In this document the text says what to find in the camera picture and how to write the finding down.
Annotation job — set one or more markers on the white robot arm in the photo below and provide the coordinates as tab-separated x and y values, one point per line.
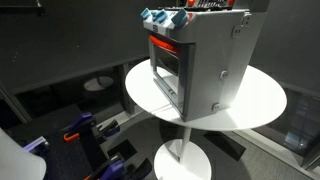
17	163

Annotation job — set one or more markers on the grey toy stove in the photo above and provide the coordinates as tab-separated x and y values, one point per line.
215	48

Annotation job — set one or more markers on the blue middle stove knob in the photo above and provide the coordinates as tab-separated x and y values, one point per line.
160	16

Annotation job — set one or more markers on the blue stove knob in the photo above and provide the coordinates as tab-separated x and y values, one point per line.
160	16
180	18
145	13

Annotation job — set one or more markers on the blue right stove knob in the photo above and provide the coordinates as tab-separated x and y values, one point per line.
180	18

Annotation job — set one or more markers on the blue left stove knob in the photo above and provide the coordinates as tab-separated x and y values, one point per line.
145	13

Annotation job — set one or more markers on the white background table base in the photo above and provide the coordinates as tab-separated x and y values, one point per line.
98	84

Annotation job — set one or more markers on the purple clamp lower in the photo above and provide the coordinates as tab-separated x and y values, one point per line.
115	170

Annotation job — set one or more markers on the red oven door handle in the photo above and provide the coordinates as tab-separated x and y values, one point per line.
155	42

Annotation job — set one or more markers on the round white pedestal table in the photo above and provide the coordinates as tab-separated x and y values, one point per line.
260	100

